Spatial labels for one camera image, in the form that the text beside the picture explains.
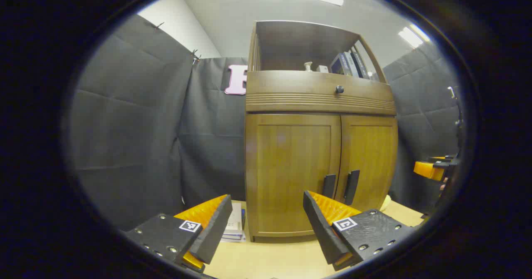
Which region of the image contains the stack of papers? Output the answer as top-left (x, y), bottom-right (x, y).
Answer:
top-left (222, 202), bottom-right (246, 243)

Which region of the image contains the wooden double-door shoe cabinet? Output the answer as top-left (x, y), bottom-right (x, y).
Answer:
top-left (244, 20), bottom-right (399, 242)

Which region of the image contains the small ceiling light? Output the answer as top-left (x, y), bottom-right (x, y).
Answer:
top-left (398, 23), bottom-right (431, 49)

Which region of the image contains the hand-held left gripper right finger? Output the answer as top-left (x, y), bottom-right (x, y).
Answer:
top-left (303, 190), bottom-right (416, 271)

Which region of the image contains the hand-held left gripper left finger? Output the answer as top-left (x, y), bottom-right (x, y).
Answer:
top-left (125, 194), bottom-right (233, 274)

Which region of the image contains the dark blue book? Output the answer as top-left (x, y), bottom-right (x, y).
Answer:
top-left (351, 51), bottom-right (370, 79)

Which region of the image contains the wooden cabinet door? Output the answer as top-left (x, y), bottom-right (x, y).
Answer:
top-left (245, 114), bottom-right (342, 236)
top-left (335, 115), bottom-right (399, 213)

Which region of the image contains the grey book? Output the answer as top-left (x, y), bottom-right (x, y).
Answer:
top-left (343, 52), bottom-right (360, 78)

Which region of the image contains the wooden cabinet drawer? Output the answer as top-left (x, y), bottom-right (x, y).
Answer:
top-left (246, 71), bottom-right (396, 116)

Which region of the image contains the black door handle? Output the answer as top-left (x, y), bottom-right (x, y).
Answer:
top-left (343, 170), bottom-right (360, 206)
top-left (322, 174), bottom-right (336, 199)

